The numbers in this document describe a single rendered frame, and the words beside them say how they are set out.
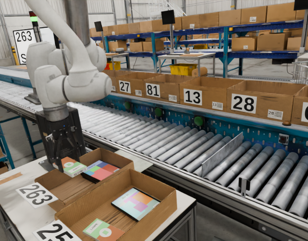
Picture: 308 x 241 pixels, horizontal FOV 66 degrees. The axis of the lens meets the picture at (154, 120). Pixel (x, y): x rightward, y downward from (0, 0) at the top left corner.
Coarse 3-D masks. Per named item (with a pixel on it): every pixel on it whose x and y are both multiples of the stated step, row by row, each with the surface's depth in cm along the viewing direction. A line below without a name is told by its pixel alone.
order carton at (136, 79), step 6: (138, 72) 251; (144, 72) 244; (120, 78) 228; (126, 78) 222; (132, 78) 250; (138, 78) 254; (144, 78) 247; (132, 84) 218; (138, 84) 213; (132, 90) 221; (138, 96) 219; (144, 96) 213
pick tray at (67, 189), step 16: (80, 160) 128; (96, 160) 136; (112, 160) 132; (128, 160) 121; (48, 176) 116; (64, 176) 122; (80, 176) 126; (112, 176) 110; (64, 192) 114; (80, 192) 113
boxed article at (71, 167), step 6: (66, 162) 108; (72, 162) 107; (78, 162) 107; (66, 168) 102; (72, 168) 102; (78, 168) 102; (84, 168) 102; (66, 174) 101; (72, 174) 98; (78, 174) 100
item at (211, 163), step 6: (234, 138) 141; (240, 138) 147; (228, 144) 136; (234, 144) 143; (240, 144) 149; (222, 150) 132; (228, 150) 138; (210, 156) 124; (216, 156) 128; (222, 156) 134; (204, 162) 119; (210, 162) 124; (216, 162) 129; (204, 168) 120; (210, 168) 126; (204, 174) 122
